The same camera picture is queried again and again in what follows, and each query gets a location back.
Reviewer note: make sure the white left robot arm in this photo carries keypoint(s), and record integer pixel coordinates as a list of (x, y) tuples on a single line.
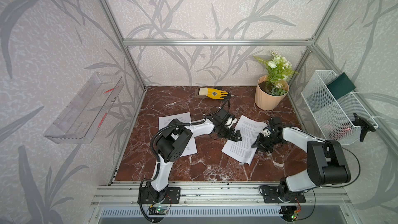
[(168, 145)]

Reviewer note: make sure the black clamp on basket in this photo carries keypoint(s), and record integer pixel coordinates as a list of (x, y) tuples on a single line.
[(365, 126)]

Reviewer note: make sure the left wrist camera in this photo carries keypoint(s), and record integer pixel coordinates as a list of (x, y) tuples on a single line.
[(224, 118)]

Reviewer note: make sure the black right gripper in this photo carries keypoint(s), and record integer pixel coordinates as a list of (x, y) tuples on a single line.
[(258, 142)]

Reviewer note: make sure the clear acrylic wall shelf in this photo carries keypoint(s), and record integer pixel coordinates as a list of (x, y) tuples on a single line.
[(86, 112)]

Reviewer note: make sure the white wire mesh basket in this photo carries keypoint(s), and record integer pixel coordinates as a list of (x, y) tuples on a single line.
[(334, 117)]

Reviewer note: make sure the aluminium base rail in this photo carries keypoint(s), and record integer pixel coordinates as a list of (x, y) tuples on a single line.
[(124, 194)]

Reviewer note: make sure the green artificial plant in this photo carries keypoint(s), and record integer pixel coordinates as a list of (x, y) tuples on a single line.
[(280, 71)]

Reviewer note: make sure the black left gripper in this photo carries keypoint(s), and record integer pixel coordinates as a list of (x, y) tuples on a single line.
[(230, 137)]

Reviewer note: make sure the peach flower pot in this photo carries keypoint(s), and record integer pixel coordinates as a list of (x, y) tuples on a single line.
[(266, 101)]

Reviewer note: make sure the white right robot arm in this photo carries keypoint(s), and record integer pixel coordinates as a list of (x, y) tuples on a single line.
[(326, 162)]

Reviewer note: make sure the white printed text document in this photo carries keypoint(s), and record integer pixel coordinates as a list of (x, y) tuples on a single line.
[(242, 150)]

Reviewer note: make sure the aluminium cage frame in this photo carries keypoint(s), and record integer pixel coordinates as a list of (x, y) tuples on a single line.
[(354, 37)]

